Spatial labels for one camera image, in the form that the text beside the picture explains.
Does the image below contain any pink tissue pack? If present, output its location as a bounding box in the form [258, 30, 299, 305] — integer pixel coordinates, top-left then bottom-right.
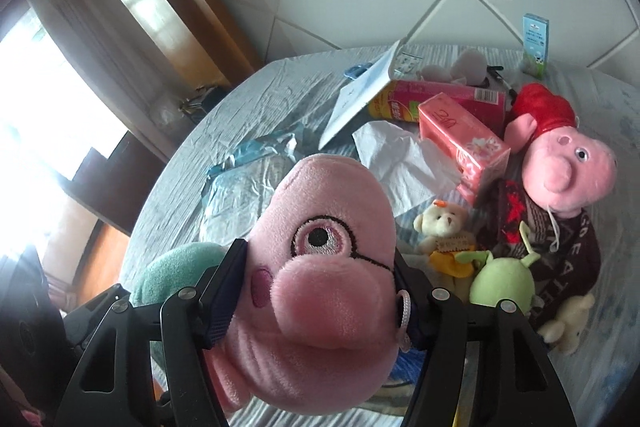
[417, 92, 512, 208]

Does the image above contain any crinkled bedsheet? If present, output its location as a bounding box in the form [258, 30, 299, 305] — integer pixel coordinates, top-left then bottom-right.
[120, 39, 640, 427]

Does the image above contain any white paper booklet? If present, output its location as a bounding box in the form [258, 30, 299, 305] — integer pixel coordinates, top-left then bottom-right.
[318, 39, 405, 150]

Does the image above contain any grey fluffy toy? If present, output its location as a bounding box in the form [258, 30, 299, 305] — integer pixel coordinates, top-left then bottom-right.
[417, 49, 488, 85]

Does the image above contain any blue bristle brush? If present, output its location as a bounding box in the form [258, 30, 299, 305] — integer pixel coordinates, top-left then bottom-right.
[385, 347, 426, 388]

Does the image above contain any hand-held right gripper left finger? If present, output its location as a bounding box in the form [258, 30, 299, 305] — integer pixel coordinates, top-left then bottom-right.
[62, 238, 251, 427]

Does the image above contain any white sheer curtain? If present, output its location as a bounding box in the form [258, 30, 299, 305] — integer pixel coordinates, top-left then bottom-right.
[0, 0, 126, 188]

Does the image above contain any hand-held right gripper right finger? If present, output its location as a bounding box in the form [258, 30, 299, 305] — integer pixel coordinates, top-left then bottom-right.
[392, 252, 578, 427]

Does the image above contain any plastic bag with packet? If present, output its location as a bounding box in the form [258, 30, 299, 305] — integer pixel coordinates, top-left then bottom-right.
[200, 133, 311, 248]

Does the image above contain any small teddy bear yellow dress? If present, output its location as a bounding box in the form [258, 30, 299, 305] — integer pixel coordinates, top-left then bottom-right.
[412, 199, 488, 278]

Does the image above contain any small milk carton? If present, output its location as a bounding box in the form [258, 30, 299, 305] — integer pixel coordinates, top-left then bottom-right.
[517, 13, 551, 80]

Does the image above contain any dark maroon lettered sweater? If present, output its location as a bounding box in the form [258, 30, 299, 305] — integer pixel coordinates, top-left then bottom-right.
[475, 179, 601, 333]

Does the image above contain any small white printed packet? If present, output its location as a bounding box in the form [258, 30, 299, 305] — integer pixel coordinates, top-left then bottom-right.
[395, 52, 423, 75]

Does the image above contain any pink pig plush teal body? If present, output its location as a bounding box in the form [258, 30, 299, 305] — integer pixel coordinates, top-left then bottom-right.
[127, 153, 416, 420]

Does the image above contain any dark wooden cabinet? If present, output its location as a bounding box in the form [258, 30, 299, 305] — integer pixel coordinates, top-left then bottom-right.
[65, 129, 168, 238]

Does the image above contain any pink snack canister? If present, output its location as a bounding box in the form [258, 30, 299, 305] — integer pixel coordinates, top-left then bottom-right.
[367, 80, 508, 130]

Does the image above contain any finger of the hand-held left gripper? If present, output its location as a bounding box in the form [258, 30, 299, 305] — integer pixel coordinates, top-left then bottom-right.
[62, 284, 132, 348]

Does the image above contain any green round plush toy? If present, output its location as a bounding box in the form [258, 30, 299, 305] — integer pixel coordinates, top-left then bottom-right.
[467, 222, 543, 308]

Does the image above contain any pink pig plush red dress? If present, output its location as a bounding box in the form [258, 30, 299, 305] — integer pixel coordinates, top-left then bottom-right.
[502, 83, 618, 214]

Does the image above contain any white tissue sheet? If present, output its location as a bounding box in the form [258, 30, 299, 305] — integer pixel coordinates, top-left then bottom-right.
[352, 121, 463, 218]

